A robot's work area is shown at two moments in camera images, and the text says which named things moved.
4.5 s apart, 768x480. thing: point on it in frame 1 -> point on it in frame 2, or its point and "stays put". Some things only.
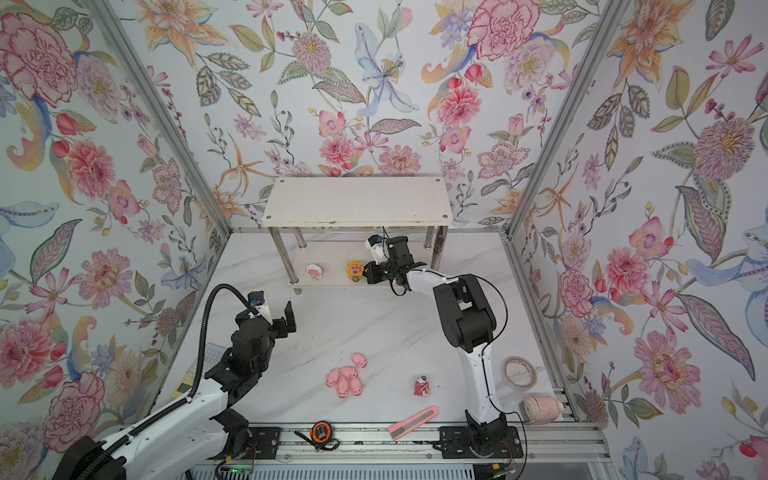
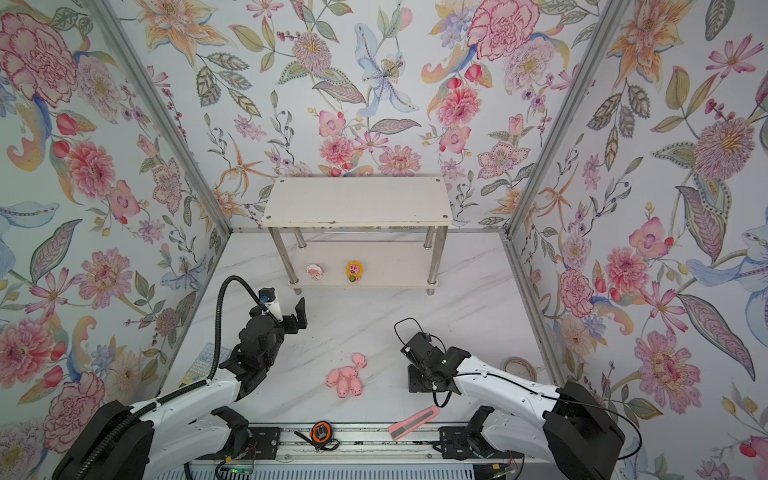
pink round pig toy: x=315 y=271 stays put
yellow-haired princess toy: x=355 y=270 stays put
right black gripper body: x=381 y=273 -> x=419 y=380
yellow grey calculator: x=211 y=354 stays put
